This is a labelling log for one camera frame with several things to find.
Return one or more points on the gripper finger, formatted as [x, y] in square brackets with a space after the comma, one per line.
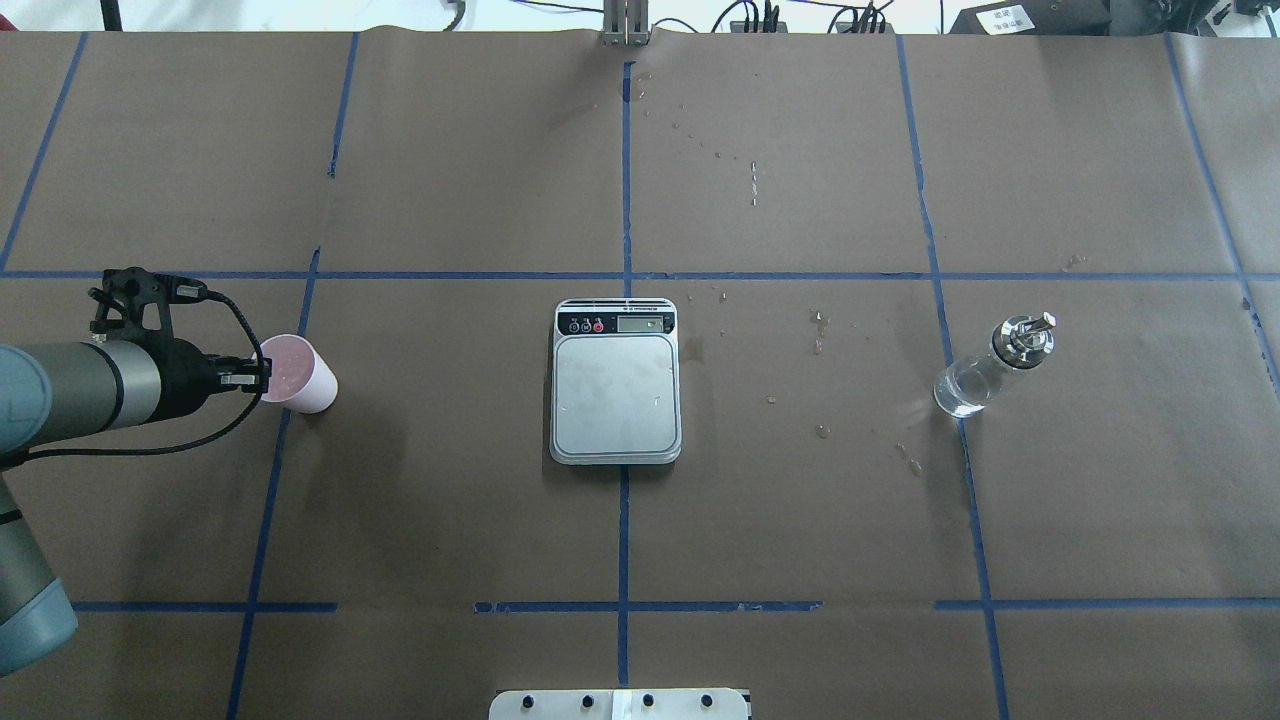
[253, 384]
[253, 365]

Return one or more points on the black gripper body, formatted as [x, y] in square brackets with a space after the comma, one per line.
[185, 377]

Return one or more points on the pink paper cup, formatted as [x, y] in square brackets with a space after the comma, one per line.
[300, 379]

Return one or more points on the glass sauce bottle metal spout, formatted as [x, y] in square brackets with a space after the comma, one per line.
[1014, 348]

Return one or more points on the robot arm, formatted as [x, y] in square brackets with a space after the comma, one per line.
[52, 393]

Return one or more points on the digital kitchen scale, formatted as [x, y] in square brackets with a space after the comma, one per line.
[615, 396]

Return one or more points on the black power strip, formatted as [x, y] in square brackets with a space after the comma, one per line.
[805, 18]

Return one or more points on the black labelled box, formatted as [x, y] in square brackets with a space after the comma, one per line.
[1055, 18]

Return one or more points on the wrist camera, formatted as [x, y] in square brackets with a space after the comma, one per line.
[134, 305]

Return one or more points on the aluminium frame post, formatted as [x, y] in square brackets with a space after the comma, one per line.
[626, 23]

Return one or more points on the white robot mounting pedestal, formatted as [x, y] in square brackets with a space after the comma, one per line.
[623, 703]

